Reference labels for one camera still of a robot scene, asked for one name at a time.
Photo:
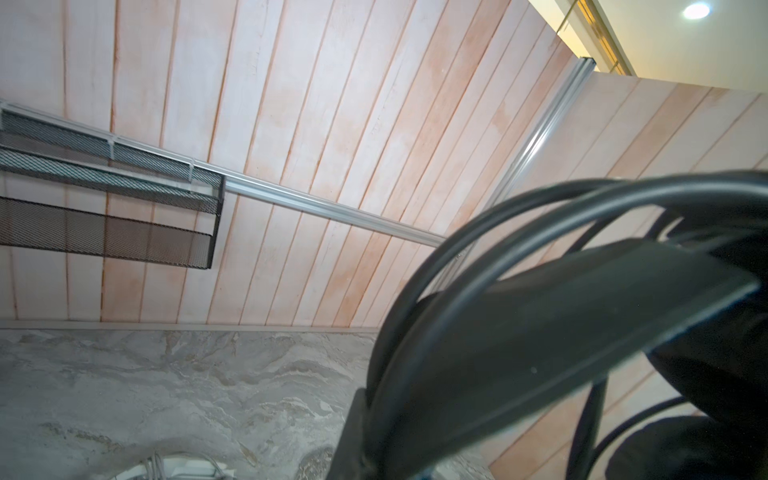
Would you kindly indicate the aluminium wall rail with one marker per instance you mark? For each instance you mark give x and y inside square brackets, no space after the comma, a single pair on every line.
[518,164]
[300,204]

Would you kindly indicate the white headphones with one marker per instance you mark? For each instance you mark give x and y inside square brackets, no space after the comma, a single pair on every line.
[182,465]

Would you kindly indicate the aluminium wall rail right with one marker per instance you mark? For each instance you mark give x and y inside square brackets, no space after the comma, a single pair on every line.
[518,164]

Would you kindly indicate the aluminium wall rail back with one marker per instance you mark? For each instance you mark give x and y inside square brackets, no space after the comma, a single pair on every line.
[300,204]

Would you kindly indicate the black blue headphones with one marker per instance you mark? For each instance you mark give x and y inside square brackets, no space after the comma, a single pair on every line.
[695,303]

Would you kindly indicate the black mesh wall basket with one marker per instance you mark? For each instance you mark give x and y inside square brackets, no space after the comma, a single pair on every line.
[70,188]

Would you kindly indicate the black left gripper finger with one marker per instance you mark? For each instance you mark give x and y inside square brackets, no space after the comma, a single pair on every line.
[349,461]

